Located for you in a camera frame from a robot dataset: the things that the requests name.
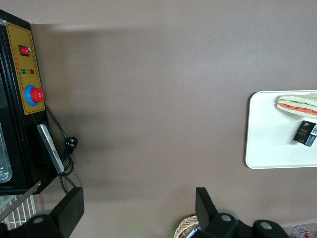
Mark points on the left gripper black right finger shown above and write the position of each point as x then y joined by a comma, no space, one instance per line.
204,205

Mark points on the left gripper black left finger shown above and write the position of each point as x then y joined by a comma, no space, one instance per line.
70,210

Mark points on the cream plastic tray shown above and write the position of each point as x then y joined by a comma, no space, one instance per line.
270,138

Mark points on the aluminium foil container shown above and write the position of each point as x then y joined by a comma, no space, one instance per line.
194,231

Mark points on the wicker basket with foil containers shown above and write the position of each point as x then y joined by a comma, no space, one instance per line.
183,226

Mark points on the silver metal strip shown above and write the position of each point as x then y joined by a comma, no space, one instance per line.
22,199

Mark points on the black machine yellow control panel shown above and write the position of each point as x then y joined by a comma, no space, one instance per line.
22,138

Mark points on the red cola bottle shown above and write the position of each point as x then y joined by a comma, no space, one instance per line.
303,233

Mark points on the red emergency stop button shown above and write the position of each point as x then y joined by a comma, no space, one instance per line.
36,95

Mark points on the small black card box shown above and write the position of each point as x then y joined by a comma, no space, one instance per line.
303,134

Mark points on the triangular wrapped sandwich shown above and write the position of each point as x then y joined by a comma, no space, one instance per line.
299,105

